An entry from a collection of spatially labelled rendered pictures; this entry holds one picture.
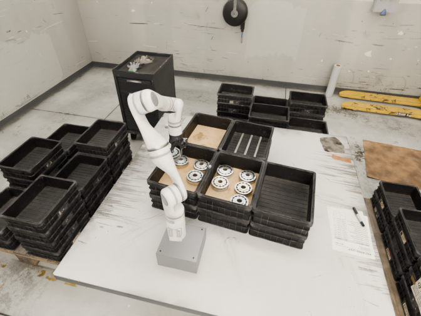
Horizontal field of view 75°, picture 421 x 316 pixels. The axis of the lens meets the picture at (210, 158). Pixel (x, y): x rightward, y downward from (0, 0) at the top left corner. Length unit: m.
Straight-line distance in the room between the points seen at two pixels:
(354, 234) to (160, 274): 1.09
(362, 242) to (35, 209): 2.09
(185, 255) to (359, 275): 0.86
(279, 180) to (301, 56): 3.23
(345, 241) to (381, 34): 3.59
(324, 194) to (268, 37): 3.17
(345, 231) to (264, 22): 3.49
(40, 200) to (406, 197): 2.93
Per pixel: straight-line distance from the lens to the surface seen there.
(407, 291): 2.30
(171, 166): 1.18
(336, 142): 2.44
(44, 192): 2.39
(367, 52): 4.88
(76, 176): 2.60
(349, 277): 1.63
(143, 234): 1.63
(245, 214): 1.47
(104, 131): 2.86
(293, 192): 1.70
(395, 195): 2.88
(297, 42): 4.68
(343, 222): 1.83
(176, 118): 1.45
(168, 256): 1.41
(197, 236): 1.46
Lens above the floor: 2.00
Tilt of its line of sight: 40 degrees down
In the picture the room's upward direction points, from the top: 1 degrees clockwise
